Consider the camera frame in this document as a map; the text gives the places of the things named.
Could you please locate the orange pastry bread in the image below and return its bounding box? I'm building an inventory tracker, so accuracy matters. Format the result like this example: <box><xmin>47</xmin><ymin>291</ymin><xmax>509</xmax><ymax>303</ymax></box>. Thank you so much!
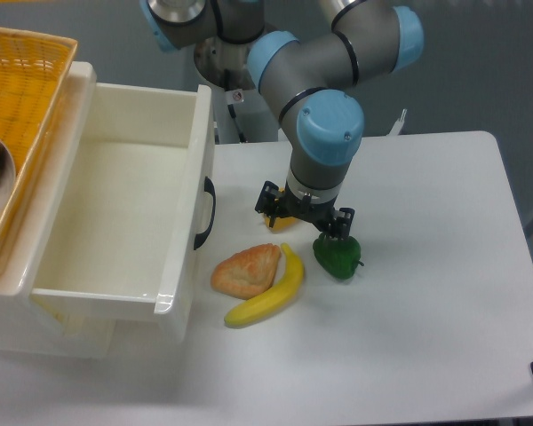
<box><xmin>211</xmin><ymin>243</ymin><xmax>281</xmax><ymax>300</ymax></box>

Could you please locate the yellow bell pepper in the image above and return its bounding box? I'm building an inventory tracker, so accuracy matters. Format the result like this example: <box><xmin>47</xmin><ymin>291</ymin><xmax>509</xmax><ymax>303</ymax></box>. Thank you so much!
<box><xmin>263</xmin><ymin>200</ymin><xmax>298</xmax><ymax>233</ymax></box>

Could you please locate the green bell pepper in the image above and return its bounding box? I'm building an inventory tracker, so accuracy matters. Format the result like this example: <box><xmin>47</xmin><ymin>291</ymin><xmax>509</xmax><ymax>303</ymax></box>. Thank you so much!
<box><xmin>313</xmin><ymin>233</ymin><xmax>364</xmax><ymax>280</ymax></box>

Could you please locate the white open drawer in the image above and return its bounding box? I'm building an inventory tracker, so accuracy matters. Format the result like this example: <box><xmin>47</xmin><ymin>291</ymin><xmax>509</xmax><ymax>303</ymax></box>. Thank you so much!
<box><xmin>32</xmin><ymin>83</ymin><xmax>215</xmax><ymax>341</ymax></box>

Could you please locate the orange woven basket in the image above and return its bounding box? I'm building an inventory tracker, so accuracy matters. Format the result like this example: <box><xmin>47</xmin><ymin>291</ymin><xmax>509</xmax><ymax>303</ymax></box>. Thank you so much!
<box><xmin>0</xmin><ymin>25</ymin><xmax>79</xmax><ymax>276</ymax></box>

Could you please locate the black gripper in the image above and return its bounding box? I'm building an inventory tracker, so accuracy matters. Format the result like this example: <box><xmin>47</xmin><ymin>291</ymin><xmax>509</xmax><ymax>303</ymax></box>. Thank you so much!
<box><xmin>255</xmin><ymin>181</ymin><xmax>354</xmax><ymax>240</ymax></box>

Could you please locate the yellow banana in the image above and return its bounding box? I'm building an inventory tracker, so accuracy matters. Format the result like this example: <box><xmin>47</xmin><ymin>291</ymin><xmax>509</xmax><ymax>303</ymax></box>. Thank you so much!
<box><xmin>224</xmin><ymin>243</ymin><xmax>305</xmax><ymax>328</ymax></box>

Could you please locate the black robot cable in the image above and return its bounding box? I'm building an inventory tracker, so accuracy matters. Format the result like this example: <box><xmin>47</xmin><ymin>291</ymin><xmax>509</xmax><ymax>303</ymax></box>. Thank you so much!
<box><xmin>224</xmin><ymin>70</ymin><xmax>250</xmax><ymax>144</ymax></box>

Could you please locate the white clip behind table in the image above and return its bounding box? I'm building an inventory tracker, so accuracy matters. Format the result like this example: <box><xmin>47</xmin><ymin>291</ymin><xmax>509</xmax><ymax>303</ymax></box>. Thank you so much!
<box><xmin>386</xmin><ymin>108</ymin><xmax>408</xmax><ymax>137</ymax></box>

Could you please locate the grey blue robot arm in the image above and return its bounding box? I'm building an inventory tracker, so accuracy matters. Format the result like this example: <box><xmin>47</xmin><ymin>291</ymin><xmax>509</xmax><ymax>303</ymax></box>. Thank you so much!
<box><xmin>140</xmin><ymin>1</ymin><xmax>425</xmax><ymax>240</ymax></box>

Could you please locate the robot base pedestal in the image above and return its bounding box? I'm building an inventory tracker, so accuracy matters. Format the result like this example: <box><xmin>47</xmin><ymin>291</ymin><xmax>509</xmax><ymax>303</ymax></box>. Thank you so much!
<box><xmin>194</xmin><ymin>36</ymin><xmax>279</xmax><ymax>145</ymax></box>

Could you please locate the white drawer cabinet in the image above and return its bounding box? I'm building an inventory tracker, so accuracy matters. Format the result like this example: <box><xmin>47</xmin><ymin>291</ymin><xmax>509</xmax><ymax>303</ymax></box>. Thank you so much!
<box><xmin>0</xmin><ymin>61</ymin><xmax>115</xmax><ymax>358</ymax></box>

